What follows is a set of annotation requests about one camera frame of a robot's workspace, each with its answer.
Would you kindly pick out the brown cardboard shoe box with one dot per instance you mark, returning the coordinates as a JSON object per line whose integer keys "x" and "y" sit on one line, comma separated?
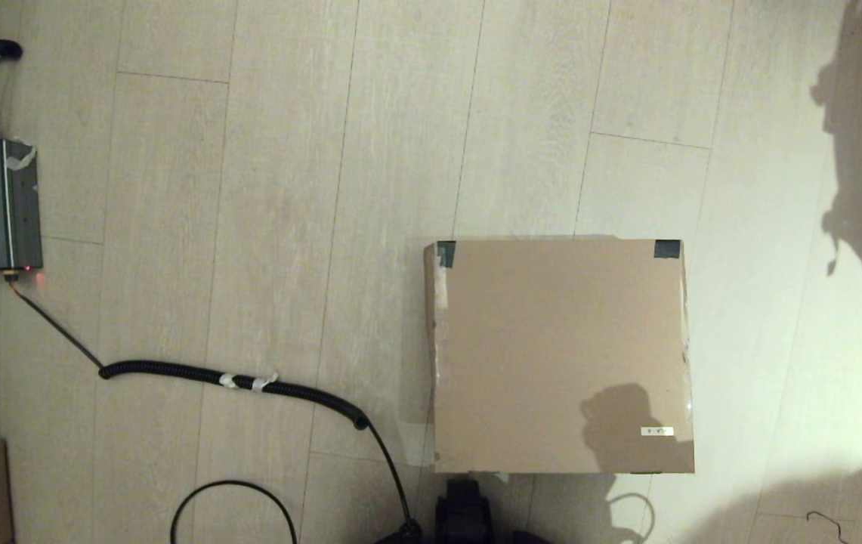
{"x": 551, "y": 347}

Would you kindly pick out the black robot torso base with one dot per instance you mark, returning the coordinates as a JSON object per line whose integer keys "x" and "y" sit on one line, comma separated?
{"x": 464, "y": 514}

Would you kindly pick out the grey power supply unit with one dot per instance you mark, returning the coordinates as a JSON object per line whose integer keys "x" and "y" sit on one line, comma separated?
{"x": 0, "y": 204}

